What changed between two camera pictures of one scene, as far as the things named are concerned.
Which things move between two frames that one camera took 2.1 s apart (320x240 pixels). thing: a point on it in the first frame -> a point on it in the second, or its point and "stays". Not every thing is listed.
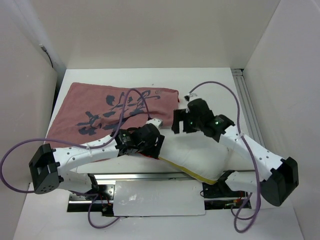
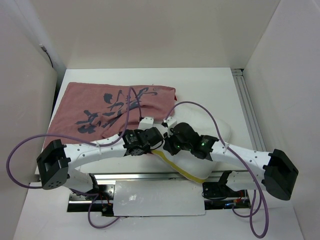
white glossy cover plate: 147,198 stays
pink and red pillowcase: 92,114 stays
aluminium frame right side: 247,106 stays
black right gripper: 179,115 -> 168,145
